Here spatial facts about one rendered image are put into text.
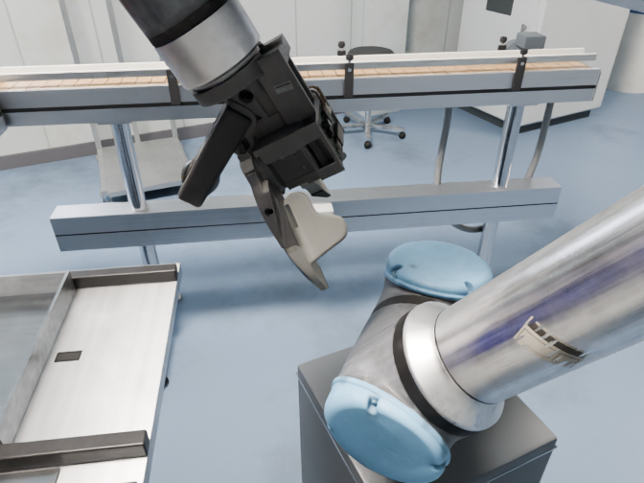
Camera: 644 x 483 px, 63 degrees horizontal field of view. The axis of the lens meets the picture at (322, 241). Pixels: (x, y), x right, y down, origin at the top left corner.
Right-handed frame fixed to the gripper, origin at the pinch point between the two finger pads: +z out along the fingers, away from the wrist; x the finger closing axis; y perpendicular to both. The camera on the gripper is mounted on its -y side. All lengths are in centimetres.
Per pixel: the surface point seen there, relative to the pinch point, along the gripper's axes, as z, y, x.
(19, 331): -4.2, -42.0, 0.8
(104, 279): -0.5, -35.2, 10.4
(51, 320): -3.9, -36.4, 0.6
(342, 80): 21, -8, 92
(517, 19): 113, 64, 290
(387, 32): 91, -10, 316
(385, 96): 31, 0, 94
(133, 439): 2.6, -22.2, -15.4
